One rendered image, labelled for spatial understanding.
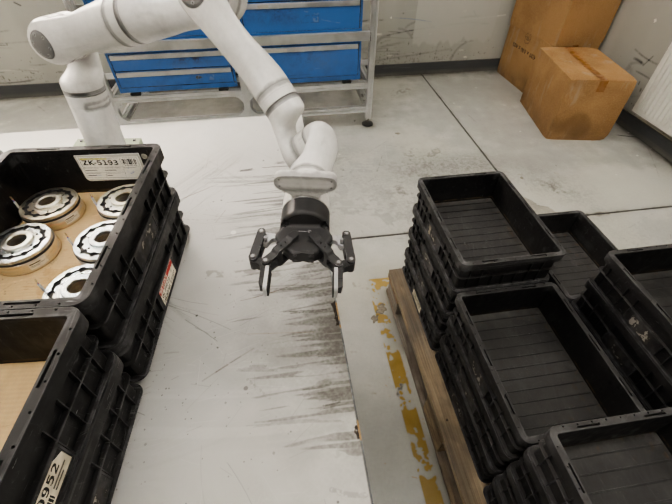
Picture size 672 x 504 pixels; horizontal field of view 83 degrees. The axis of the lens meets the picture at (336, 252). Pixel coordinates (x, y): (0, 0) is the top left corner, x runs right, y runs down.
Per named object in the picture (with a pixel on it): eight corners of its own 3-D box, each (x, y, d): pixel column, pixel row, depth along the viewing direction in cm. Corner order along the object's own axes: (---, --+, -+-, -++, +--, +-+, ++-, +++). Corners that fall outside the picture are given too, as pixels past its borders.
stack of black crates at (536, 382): (432, 354, 130) (454, 293, 105) (514, 343, 133) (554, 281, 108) (479, 486, 102) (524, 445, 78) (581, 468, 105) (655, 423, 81)
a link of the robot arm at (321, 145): (345, 187, 62) (307, 212, 66) (344, 132, 71) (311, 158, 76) (315, 161, 58) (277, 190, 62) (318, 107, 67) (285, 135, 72)
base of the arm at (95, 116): (93, 146, 105) (66, 83, 93) (129, 143, 108) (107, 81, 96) (89, 163, 99) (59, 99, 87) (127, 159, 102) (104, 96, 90)
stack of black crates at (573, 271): (491, 257, 161) (509, 216, 145) (556, 250, 164) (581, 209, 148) (540, 339, 134) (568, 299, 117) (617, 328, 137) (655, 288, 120)
